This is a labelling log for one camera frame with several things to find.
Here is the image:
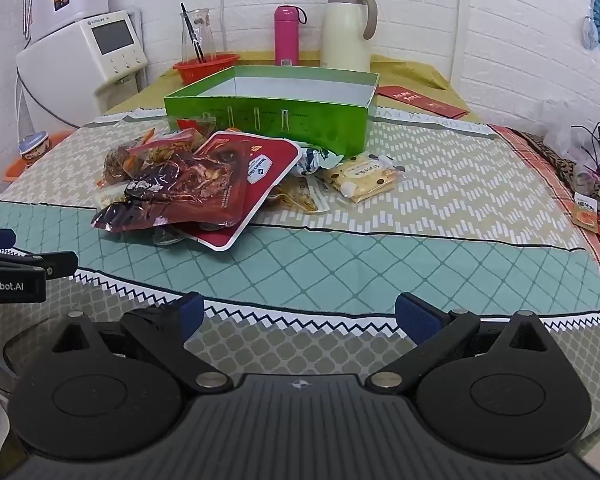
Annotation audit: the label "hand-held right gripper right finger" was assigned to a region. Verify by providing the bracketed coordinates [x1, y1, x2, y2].
[365, 291, 552, 394]

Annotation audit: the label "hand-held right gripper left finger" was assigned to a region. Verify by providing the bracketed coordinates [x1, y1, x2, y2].
[51, 291, 235, 394]

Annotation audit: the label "green cardboard box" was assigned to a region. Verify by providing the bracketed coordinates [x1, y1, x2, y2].
[164, 65, 380, 157]

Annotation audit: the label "patterned tablecloth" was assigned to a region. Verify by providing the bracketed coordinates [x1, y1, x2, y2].
[0, 105, 600, 461]

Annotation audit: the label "orange stool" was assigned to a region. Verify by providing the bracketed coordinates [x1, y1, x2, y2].
[2, 130, 76, 183]

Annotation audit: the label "small cup with blue lid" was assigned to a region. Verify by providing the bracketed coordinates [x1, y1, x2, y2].
[19, 131, 48, 168]

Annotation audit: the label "dark brown snack packet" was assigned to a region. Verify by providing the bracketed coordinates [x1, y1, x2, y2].
[91, 152, 253, 232]

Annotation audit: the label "yellow biscuit packet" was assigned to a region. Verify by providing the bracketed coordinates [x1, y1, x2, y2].
[322, 155, 408, 204]

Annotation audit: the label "pale yellow snack packet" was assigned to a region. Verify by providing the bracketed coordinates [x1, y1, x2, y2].
[275, 177, 331, 214]

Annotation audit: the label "large red snack pouch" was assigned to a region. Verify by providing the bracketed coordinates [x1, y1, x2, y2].
[175, 130, 302, 252]

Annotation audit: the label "white appliance with screen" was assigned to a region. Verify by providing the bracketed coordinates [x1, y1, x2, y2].
[16, 7, 148, 128]

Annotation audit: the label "small red snack packet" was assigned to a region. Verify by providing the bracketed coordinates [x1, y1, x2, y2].
[175, 115, 217, 135]

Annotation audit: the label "small orange printed card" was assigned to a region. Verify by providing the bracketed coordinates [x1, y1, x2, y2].
[572, 192, 600, 231]

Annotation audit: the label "red envelope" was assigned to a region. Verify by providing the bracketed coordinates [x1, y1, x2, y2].
[376, 85, 470, 120]

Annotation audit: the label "red plastic basket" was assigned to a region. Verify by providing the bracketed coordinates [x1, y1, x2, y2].
[173, 52, 241, 86]

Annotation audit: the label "clear plastic bag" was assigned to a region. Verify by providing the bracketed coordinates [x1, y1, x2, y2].
[542, 100, 600, 161]

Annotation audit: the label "yellow cloth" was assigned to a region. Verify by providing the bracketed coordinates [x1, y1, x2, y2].
[100, 50, 453, 116]

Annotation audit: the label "black straws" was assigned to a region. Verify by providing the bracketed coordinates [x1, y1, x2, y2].
[180, 2, 206, 63]

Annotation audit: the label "glass carafe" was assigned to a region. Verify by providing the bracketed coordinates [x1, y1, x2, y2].
[180, 7, 218, 63]

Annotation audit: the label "pink bottle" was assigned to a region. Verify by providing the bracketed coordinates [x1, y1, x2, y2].
[274, 5, 307, 67]

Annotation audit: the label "cream thermos jug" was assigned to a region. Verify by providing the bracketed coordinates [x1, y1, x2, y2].
[321, 0, 379, 73]

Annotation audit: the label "grey purifier hose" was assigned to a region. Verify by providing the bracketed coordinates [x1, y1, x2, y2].
[22, 0, 37, 41]

